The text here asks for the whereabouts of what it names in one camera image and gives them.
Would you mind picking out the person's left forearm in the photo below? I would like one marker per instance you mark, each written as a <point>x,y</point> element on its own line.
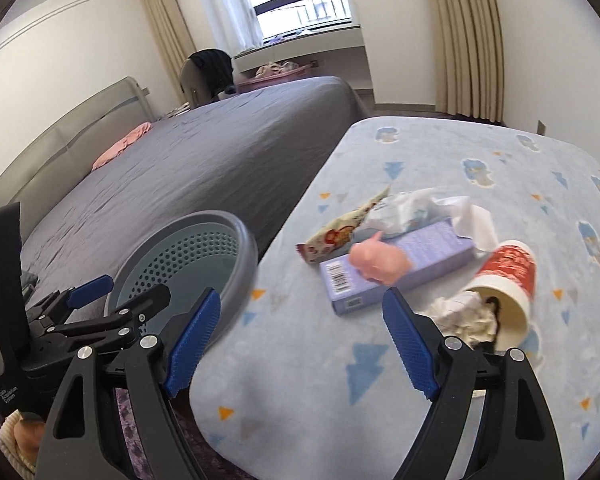
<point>10,440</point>

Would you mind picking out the red and white paper cup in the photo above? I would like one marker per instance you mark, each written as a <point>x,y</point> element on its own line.
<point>507,270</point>

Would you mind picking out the white tissue sheet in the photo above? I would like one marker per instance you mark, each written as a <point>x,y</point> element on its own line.
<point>477,225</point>

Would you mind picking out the person's left hand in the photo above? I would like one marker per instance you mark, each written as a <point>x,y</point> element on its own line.
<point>30,435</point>

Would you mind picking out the brown chair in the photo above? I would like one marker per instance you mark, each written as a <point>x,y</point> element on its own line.
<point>192,85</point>

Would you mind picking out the cream and red snack wrapper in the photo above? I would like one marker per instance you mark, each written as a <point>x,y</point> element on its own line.
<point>330,240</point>

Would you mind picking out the clothes in basin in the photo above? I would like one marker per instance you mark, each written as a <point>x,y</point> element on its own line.
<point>275,67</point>

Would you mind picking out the white window desk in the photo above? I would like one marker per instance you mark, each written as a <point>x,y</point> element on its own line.
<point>340,55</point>

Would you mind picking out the purple cardboard box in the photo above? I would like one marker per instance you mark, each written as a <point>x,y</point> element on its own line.
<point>430,255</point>

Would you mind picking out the grey bed headboard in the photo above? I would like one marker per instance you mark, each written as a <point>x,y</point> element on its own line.
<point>55,150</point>

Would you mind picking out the white sheer curtain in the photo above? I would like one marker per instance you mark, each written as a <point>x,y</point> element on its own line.
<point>225,5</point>

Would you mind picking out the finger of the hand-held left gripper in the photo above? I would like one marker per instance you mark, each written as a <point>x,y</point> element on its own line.
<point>91,290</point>
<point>135,307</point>

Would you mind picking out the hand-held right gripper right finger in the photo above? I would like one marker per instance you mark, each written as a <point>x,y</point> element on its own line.
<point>410,345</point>

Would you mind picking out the grey bed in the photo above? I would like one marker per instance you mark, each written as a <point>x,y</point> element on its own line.
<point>205,160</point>

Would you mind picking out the pink rubber toy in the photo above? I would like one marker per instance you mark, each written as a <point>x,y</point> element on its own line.
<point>380,260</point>

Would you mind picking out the blue and white tissue pack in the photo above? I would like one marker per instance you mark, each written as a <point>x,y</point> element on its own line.
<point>405,210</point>

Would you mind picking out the pink basin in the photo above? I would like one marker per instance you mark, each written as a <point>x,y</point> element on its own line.
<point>275,79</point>

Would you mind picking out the purple patterned rug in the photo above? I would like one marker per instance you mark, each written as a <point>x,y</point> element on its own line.
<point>130,435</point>

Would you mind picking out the light blue printed blanket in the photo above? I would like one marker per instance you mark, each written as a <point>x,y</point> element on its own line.
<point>305,360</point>

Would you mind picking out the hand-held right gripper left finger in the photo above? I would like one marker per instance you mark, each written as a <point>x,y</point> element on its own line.
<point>190,345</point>

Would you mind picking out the pink cloth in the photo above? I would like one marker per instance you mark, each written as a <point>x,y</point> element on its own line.
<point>120,147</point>

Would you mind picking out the grey perforated waste basket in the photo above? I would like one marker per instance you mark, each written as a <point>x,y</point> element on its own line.
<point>242,260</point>

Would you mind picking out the beige curtain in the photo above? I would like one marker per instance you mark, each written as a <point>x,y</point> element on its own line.
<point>167,35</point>
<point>465,40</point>

